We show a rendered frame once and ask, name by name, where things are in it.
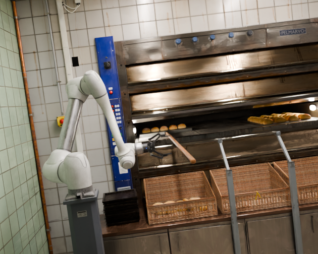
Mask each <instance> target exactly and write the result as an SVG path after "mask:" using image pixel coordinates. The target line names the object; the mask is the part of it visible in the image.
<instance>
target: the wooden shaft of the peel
mask: <svg viewBox="0 0 318 254"><path fill-rule="evenodd" d="M166 135H170V134H169V133H168V132H166ZM169 138H170V140H171V141H172V142H173V143H174V144H175V145H176V146H177V147H178V149H179V150H180V151H181V152H182V153H183V154H184V155H185V157H186V158H187V159H188V160H189V161H190V162H191V163H192V164H195V163H196V160H195V159H194V158H193V157H192V156H191V155H190V154H189V153H188V152H187V151H186V150H185V149H184V148H183V147H182V146H181V145H180V144H179V143H178V142H177V141H176V140H175V139H174V138H173V137H172V136H171V135H170V137H169Z"/></svg>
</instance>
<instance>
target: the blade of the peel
mask: <svg viewBox="0 0 318 254"><path fill-rule="evenodd" d="M188 131H192V128H184V129H176V130H168V132H169V134H172V133H180V132H188ZM157 133H160V135H164V134H165V131H161V132H153V133H145V134H140V138H141V137H149V136H154V135H156V134H157Z"/></svg>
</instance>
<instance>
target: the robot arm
mask: <svg viewBox="0 0 318 254"><path fill-rule="evenodd" d="M65 90H66V93H67V94H68V100H69V102H68V106H67V110H66V114H65V118H64V122H63V125H62V129H61V133H60V137H59V141H58V145H57V149H56V150H54V151H53V152H52V153H51V155H50V157H49V158H48V160H47V161H46V162H45V163H44V165H43V168H42V173H43V175H44V177H45V178H46V179H47V180H49V181H51V182H54V183H65V184H67V186H68V195H67V197H66V198H65V201H69V200H75V199H82V198H89V197H94V196H95V191H96V188H93V186H92V176H91V169H90V165H89V161H88V159H87V157H86V156H85V155H84V154H83V153H81V152H73V153H71V151H72V147H73V143H74V138H75V134H76V130H77V126H78V122H79V118H80V113H81V109H82V105H83V103H84V102H85V101H86V99H87V98H88V96H89V95H92V96H93V98H94V99H95V100H96V102H97V103H98V104H99V106H100V107H101V108H102V110H103V112H104V114H105V116H106V118H107V121H108V124H109V127H110V129H111V132H112V135H113V137H114V140H115V143H116V146H115V156H116V157H118V159H119V162H120V165H121V166H122V167H123V168H124V169H130V168H132V167H133V166H134V164H135V155H140V154H143V152H144V153H149V152H150V156H153V157H156V158H160V159H163V157H165V156H168V155H170V154H172V153H165V154H163V155H162V154H161V153H159V152H158V151H156V150H155V142H156V141H157V140H158V139H159V138H160V137H161V138H162V137H170V135H167V136H165V134H164V135H160V133H157V134H156V135H154V136H153V137H151V138H148V140H149V142H148V143H143V144H142V143H125V144H124V142H123V140H122V137H121V134H120V131H119V128H118V125H117V122H116V119H115V116H114V113H113V110H112V107H111V104H110V101H109V97H108V93H107V91H106V88H105V85H104V83H103V81H102V79H101V78H100V76H99V75H98V74H97V73H96V72H95V71H93V70H90V71H87V72H86V73H85V74H84V76H81V77H77V78H73V79H71V80H70V81H69V82H68V83H67V84H66V87H65ZM158 135H159V136H158ZM156 136H158V137H157V138H156V139H155V140H154V141H153V142H151V139H153V138H155V137H156ZM153 151H154V152H156V153H157V154H159V155H160V156H161V157H160V156H157V155H154V154H152V152H153Z"/></svg>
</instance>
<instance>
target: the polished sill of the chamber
mask: <svg viewBox="0 0 318 254"><path fill-rule="evenodd" d="M314 124H318V119H315V120H307V121H299V122H291V123H284V124H276V125H267V126H259V127H255V128H247V129H239V130H231V131H223V132H215V133H208V134H200V135H191V136H183V137H176V138H174V139H175V140H176V141H177V142H184V141H192V140H200V139H207V138H215V137H223V136H231V135H239V134H247V133H254V132H263V131H271V130H278V129H286V128H294V127H299V126H307V125H314ZM148 142H149V141H144V142H136V143H142V144H143V143H148ZM168 143H173V142H172V141H171V140H170V138H168V139H160V140H157V141H156V142H155V145H160V144H168Z"/></svg>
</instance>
